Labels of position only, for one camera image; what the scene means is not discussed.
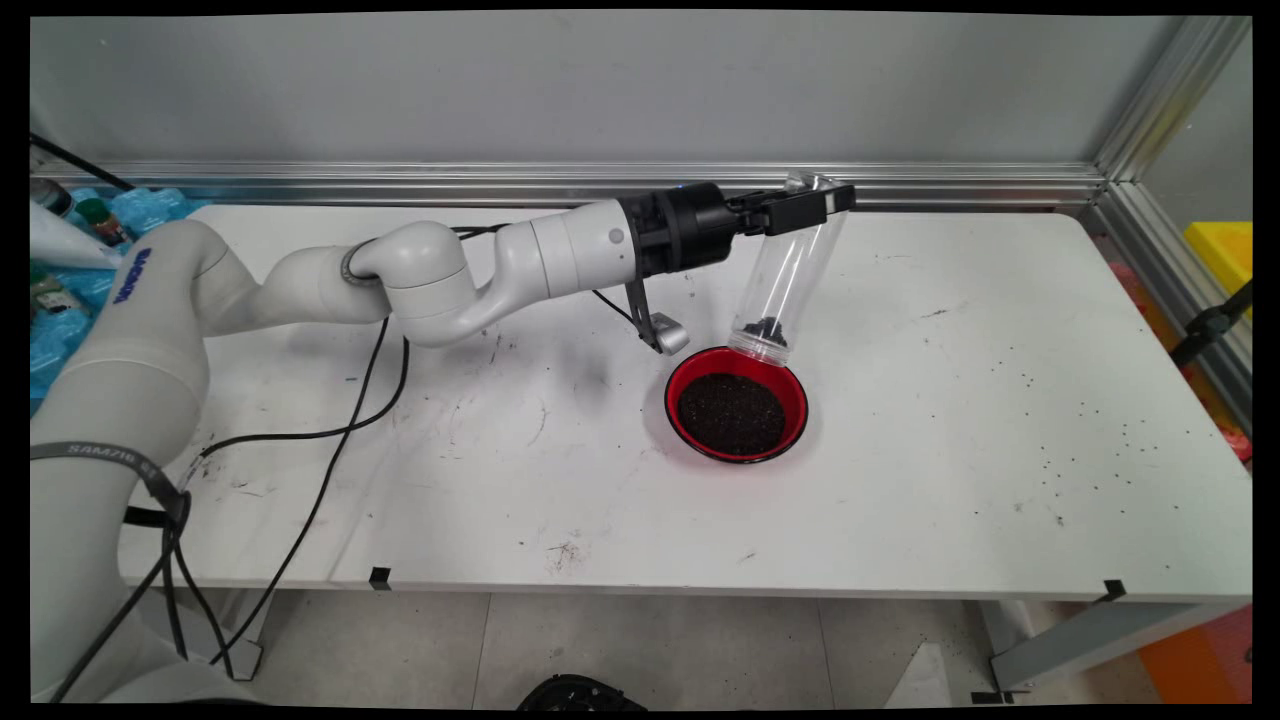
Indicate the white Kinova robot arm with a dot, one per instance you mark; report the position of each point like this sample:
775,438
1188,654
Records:
300,285

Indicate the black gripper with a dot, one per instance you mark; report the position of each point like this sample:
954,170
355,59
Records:
690,225

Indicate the bottle with green red cap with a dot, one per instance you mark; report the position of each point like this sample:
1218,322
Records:
105,222

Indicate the black seeds in bowl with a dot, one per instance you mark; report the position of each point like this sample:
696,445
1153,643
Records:
730,415

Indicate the dark capped bottle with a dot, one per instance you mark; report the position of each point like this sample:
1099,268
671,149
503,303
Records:
50,197

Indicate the black object on floor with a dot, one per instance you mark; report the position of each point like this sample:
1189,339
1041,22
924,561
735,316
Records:
580,693

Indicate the orange box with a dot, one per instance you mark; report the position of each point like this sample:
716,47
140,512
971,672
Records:
1200,660

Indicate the black pole with clamp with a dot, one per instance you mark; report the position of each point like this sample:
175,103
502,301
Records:
1205,328

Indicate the aluminium frame rail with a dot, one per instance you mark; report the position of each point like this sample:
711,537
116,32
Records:
950,185
1180,300

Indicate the blue plastic package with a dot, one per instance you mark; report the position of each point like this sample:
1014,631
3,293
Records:
160,208

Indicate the red bowl with black rim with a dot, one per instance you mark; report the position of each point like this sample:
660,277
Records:
797,395

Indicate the black tape marker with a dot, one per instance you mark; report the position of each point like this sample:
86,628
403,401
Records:
380,578
1112,590

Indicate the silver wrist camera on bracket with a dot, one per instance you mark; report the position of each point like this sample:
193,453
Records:
672,335

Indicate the aluminium frame post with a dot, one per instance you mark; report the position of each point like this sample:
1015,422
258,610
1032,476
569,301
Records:
1170,100

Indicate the white squeeze bottle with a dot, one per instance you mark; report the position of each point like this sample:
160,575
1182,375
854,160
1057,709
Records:
60,240

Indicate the yellow plastic box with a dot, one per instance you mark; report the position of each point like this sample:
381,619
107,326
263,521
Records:
1225,255

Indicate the clear plastic jar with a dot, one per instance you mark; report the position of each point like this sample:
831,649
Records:
790,270

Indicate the grey table leg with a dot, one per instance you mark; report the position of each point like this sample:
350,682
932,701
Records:
1080,640
245,640

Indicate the black seeds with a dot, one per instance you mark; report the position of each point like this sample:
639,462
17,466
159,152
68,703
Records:
765,328
730,415

